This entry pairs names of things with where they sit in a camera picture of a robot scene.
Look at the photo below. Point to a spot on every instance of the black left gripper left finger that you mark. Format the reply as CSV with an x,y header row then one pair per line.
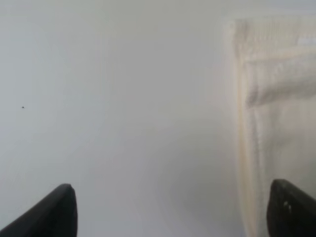
x,y
56,215

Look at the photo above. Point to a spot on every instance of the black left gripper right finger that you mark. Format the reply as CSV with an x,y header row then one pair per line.
x,y
291,212

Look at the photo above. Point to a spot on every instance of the cream white towel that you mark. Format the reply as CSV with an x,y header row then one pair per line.
x,y
274,65

